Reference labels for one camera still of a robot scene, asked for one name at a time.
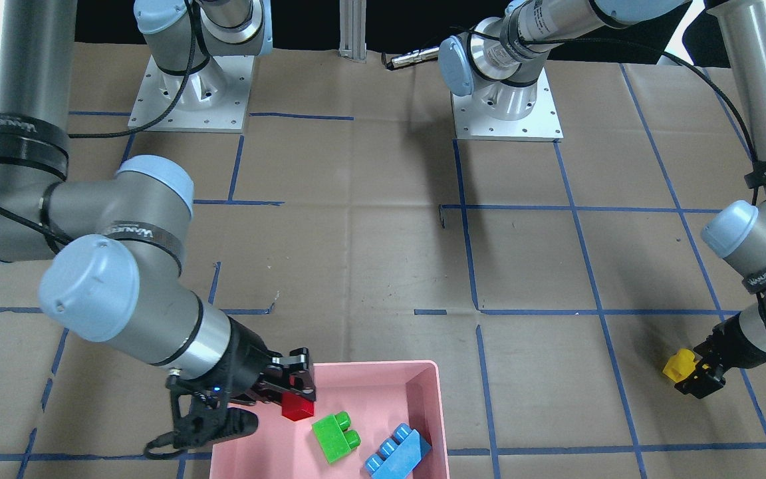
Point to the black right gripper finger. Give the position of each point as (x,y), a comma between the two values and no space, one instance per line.
(293,374)

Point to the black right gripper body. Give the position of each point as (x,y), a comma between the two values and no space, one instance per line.
(248,360)

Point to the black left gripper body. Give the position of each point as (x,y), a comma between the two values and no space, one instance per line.
(727,350)

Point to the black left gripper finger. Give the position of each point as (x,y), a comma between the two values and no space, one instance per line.
(703,380)

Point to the yellow toy block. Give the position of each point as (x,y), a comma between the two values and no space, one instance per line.
(680,365)

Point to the red toy block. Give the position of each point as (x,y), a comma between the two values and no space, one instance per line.
(295,407)

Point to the green toy block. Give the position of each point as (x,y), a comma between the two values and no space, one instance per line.
(335,436)

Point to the blue toy block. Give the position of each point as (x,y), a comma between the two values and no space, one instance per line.
(399,454)

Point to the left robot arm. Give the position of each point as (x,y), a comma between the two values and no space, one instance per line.
(596,207)

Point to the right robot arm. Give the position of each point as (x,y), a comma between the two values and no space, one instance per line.
(117,246)

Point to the pink plastic box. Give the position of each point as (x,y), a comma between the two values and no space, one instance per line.
(363,411)

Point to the aluminium frame post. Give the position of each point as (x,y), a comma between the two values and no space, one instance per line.
(352,20)

